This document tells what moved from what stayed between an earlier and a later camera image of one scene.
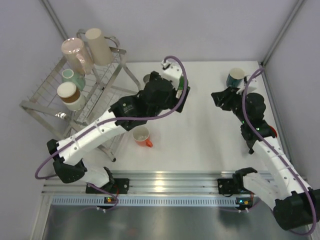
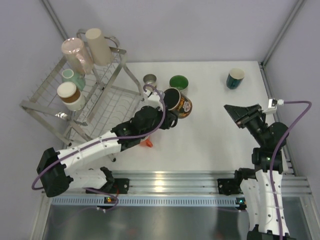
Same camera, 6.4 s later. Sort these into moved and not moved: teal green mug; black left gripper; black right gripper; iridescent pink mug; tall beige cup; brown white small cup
Moved: black left gripper; black right gripper
Not moved: tall beige cup; teal green mug; iridescent pink mug; brown white small cup
